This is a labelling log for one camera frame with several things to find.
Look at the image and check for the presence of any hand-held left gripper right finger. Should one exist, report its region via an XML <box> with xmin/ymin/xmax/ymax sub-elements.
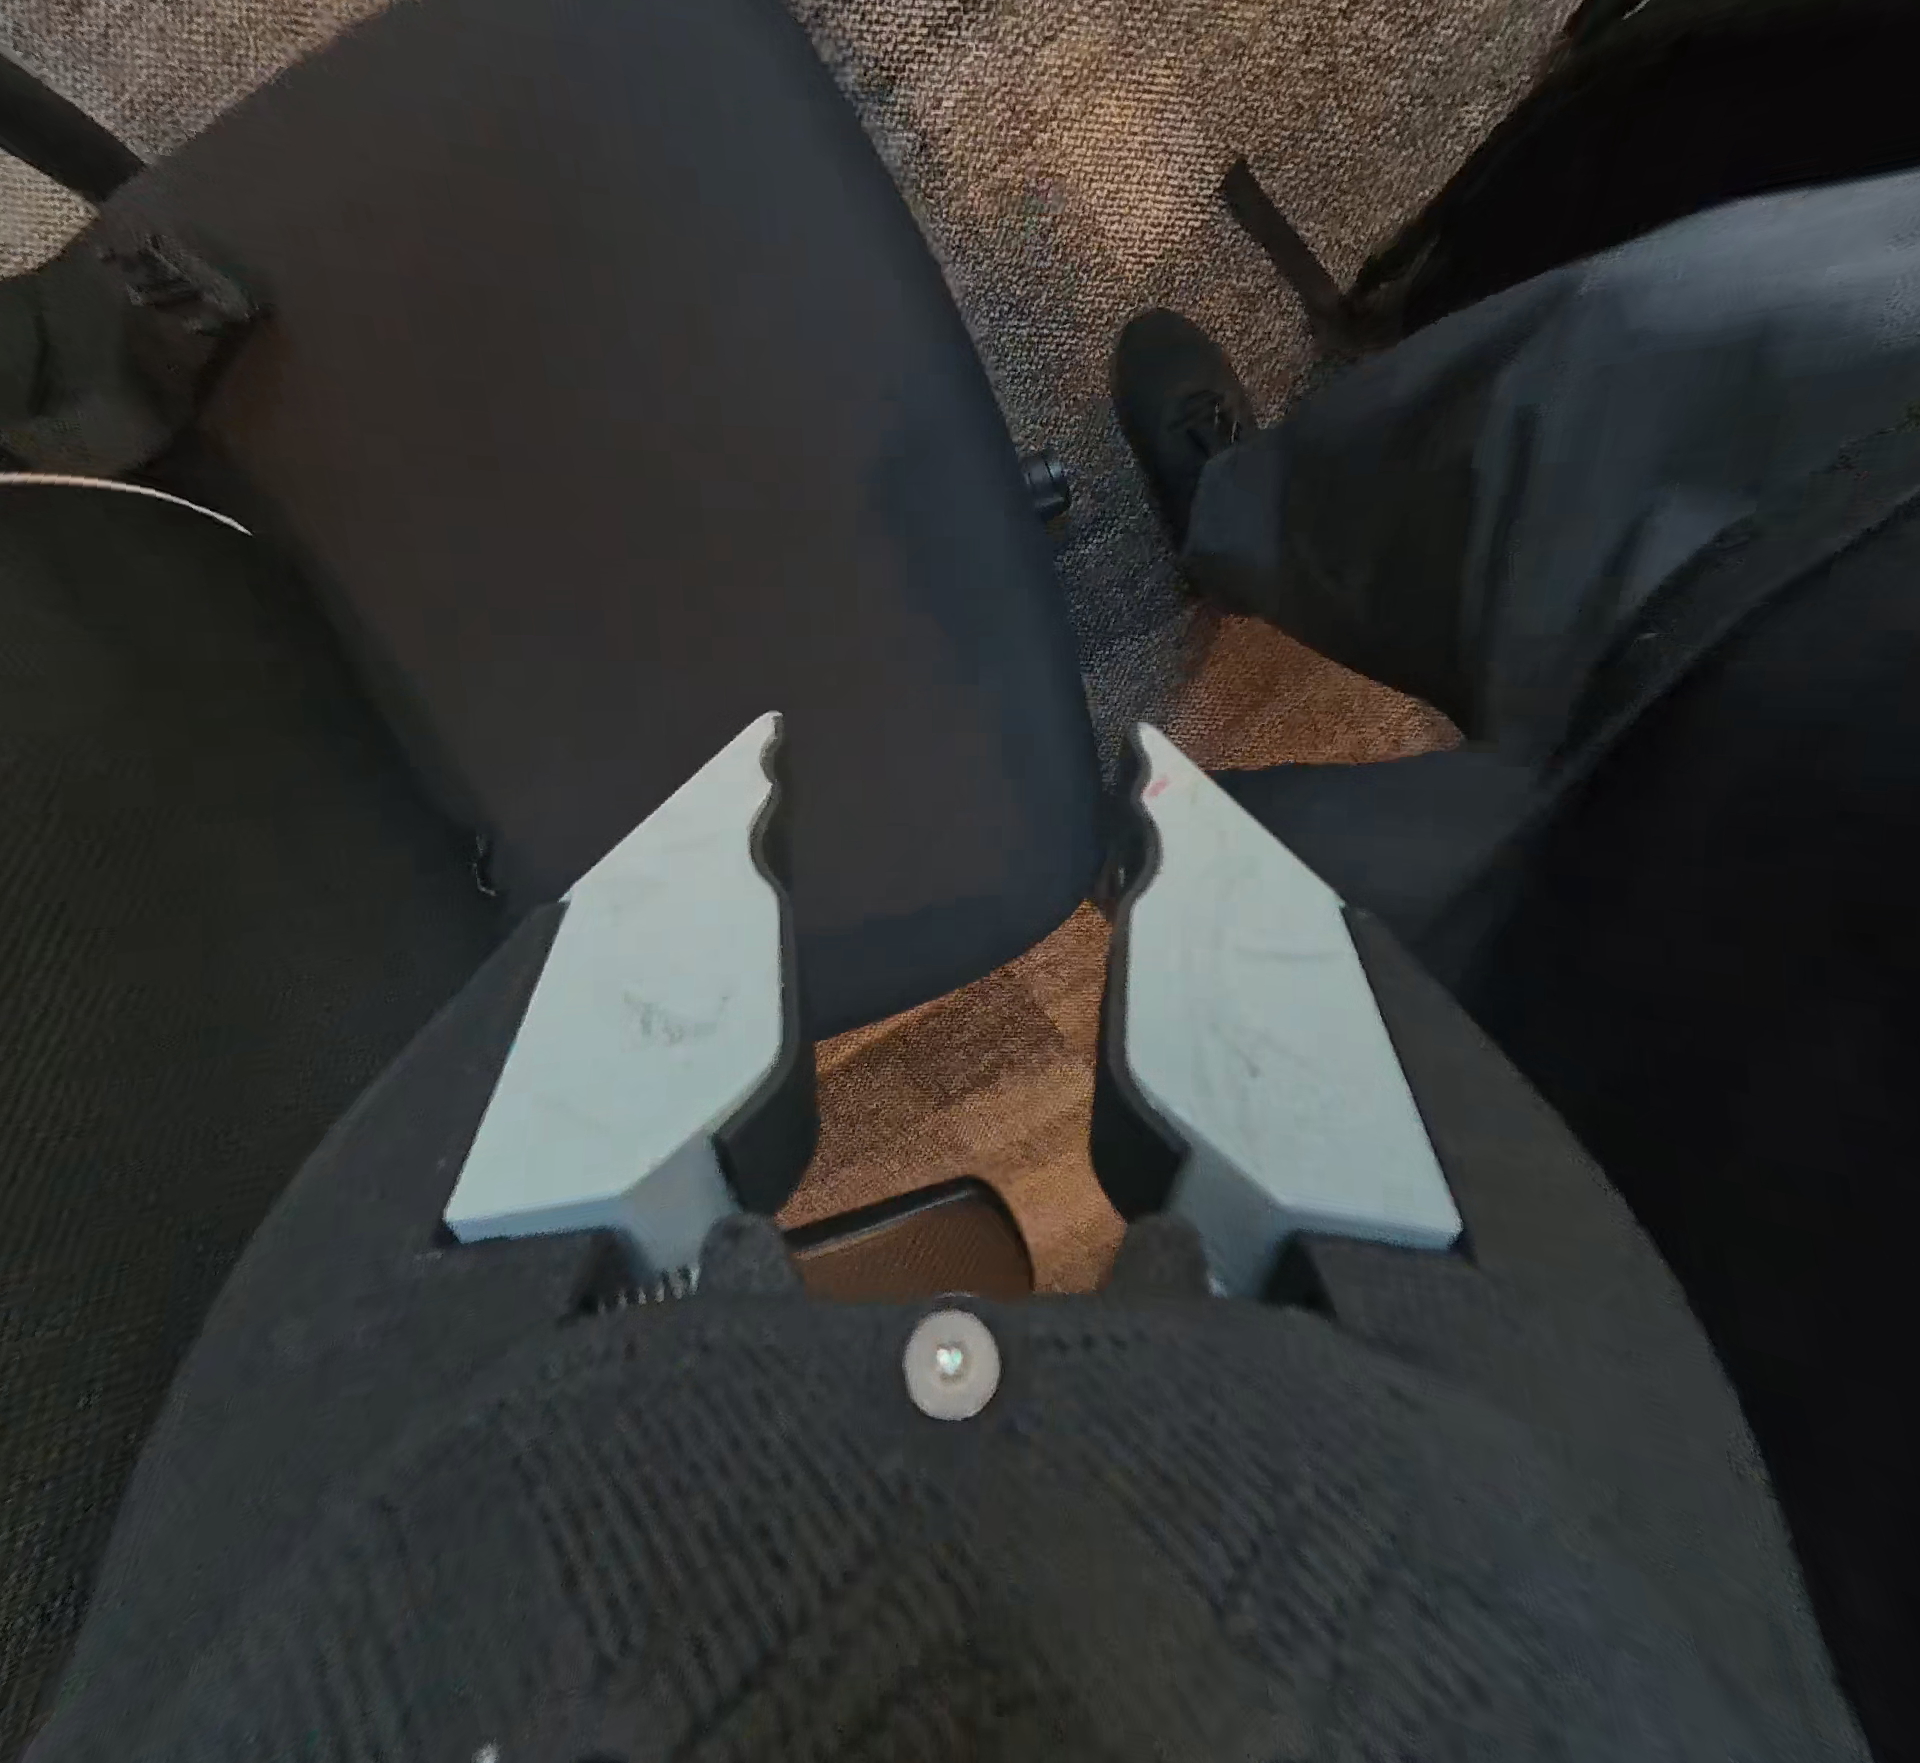
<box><xmin>1094</xmin><ymin>721</ymin><xmax>1466</xmax><ymax>1299</ymax></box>

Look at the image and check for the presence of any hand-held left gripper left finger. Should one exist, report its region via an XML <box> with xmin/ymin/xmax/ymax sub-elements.
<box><xmin>442</xmin><ymin>710</ymin><xmax>824</xmax><ymax>1277</ymax></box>

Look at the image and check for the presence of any black mesh office chair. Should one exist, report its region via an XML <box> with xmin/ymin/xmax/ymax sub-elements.
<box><xmin>0</xmin><ymin>470</ymin><xmax>512</xmax><ymax>1720</ymax></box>

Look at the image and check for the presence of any person's black shoe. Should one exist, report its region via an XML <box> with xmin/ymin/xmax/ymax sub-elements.
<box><xmin>1112</xmin><ymin>308</ymin><xmax>1262</xmax><ymax>564</ymax></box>

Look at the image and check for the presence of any dark fabric office chair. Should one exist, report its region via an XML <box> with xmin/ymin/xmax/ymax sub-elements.
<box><xmin>0</xmin><ymin>0</ymin><xmax>1119</xmax><ymax>1036</ymax></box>

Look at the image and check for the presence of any black backpack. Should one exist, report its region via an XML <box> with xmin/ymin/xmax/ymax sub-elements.
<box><xmin>1217</xmin><ymin>0</ymin><xmax>1920</xmax><ymax>348</ymax></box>

